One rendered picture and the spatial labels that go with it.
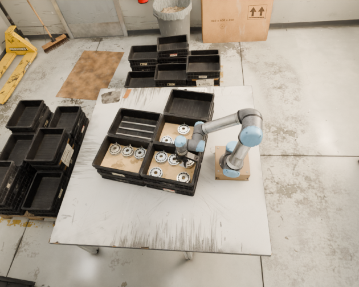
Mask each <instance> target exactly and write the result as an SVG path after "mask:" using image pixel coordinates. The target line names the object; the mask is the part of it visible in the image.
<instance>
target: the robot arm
mask: <svg viewBox="0 0 359 287"><path fill-rule="evenodd" d="M239 124H241V125H242V127H241V130H240V132H239V134H238V141H230V142H228V143H227V145H226V151H225V155H224V156H223V158H222V165H223V174H224V175H225V176H227V177H231V178H236V177H238V176H240V169H241V168H242V166H243V160H244V158H245V156H246V155H247V153H248V152H249V150H250V149H251V147H255V146H258V145H259V144H260V143H261V141H262V138H263V116H262V114H261V113H260V112H259V111H258V110H256V109H253V108H244V109H240V110H238V111H237V112H236V113H233V114H230V115H228V116H224V117H221V118H218V119H216V120H212V121H209V122H206V123H203V122H196V123H195V125H194V130H193V135H192V138H191V139H186V138H185V137H184V136H177V137H176V138H175V146H176V150H175V153H176V158H175V159H176V162H180V163H181V162H182V163H181V164H179V165H180V166H182V167H184V168H187V162H188V161H189V160H191V161H193V162H196V163H197V162H199V156H197V155H195V154H192V153H190V152H188V150H190V151H200V152H203V151H204V149H205V141H203V135H205V134H209V133H212V132H216V131H219V130H222V129H225V128H229V127H232V126H236V125H239Z"/></svg>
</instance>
